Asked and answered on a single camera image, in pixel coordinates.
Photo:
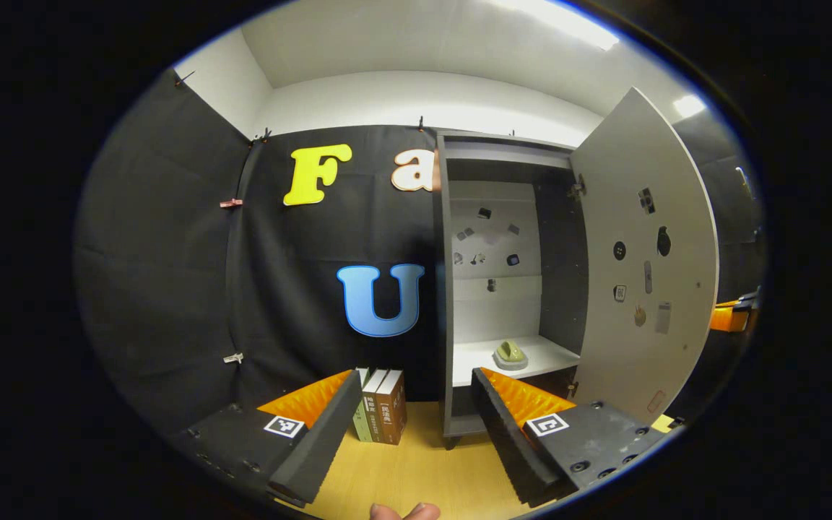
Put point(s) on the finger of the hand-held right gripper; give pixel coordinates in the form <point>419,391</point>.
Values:
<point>728,318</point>

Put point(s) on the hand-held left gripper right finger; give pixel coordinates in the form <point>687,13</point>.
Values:
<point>506,440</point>

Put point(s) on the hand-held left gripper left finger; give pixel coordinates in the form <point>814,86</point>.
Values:
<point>322,440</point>

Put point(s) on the green bottle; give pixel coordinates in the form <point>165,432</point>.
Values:
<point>510,352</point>

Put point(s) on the green book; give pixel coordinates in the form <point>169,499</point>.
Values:
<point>361,430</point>

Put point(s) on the olive book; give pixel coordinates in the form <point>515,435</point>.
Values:
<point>370,415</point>

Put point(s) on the brown book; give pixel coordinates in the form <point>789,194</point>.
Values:
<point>392,419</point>

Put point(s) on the white clip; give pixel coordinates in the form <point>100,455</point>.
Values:
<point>233,357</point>

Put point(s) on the small ceiling light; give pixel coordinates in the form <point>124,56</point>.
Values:
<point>689,106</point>

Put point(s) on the black backdrop cloth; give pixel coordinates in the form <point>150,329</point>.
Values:
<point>170,289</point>

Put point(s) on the pink clip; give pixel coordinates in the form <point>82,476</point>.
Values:
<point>230,203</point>

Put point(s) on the long ceiling light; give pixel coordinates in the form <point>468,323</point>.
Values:
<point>568,22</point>

